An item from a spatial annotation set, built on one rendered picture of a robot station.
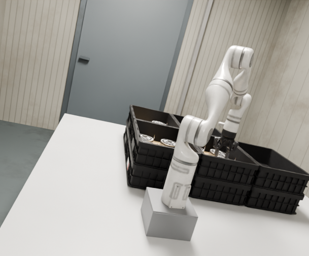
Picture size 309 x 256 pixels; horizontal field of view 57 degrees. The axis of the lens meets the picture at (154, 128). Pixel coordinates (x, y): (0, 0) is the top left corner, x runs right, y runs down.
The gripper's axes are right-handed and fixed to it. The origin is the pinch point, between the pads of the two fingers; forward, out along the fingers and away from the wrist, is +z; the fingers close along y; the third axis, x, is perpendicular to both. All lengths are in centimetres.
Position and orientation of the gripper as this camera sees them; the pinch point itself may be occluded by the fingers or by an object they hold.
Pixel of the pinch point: (221, 155)
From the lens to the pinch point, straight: 158.1
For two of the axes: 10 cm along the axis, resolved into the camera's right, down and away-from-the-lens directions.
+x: -1.6, -2.8, 9.5
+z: -2.5, 9.4, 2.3
